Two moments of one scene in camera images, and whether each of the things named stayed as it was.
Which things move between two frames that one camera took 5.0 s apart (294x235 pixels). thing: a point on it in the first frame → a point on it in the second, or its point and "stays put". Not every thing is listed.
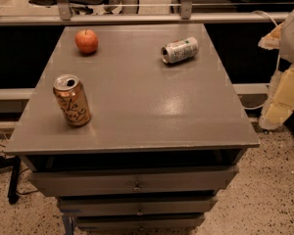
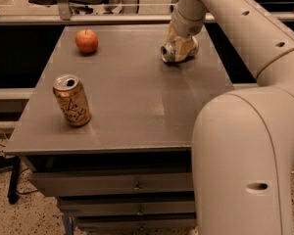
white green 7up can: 179,51 stays put
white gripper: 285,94 → 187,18
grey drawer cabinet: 167,133 stays put
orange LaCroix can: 73,100 stays put
